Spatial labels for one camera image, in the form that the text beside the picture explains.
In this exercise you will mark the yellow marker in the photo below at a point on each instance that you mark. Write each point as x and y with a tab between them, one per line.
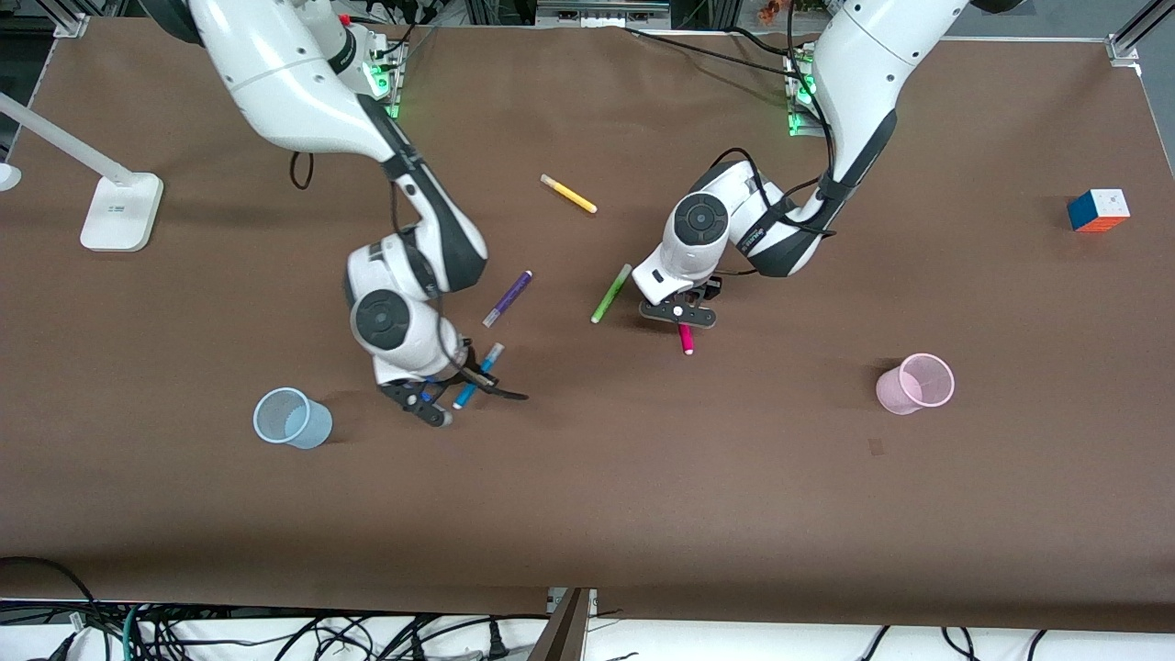
569	194

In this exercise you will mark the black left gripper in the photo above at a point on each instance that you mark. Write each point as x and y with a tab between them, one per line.
708	291

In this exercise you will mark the pink marker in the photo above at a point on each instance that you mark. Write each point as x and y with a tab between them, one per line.
687	340

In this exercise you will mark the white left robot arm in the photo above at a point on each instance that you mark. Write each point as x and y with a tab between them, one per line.
863	64

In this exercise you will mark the blue marker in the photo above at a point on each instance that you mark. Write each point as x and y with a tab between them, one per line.
492	356

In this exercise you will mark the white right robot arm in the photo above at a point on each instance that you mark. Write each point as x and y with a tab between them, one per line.
275	73

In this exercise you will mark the purple marker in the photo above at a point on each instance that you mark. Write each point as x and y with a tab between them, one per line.
508	298

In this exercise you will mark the translucent blue plastic cup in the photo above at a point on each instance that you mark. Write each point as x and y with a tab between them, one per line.
294	419

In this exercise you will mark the white desk lamp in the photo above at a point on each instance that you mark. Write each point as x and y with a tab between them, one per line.
119	211

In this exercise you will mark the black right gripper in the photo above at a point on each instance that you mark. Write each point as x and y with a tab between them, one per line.
471	372

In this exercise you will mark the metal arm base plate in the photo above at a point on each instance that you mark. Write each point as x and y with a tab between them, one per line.
390	78
797	92

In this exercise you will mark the translucent pink plastic cup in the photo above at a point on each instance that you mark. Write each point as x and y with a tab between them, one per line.
915	384

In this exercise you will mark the green marker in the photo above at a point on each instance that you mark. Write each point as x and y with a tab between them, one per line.
611	293

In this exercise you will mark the brown table leg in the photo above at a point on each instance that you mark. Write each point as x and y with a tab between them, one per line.
562	629

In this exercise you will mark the colourful puzzle cube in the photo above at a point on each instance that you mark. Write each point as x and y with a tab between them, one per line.
1099	211

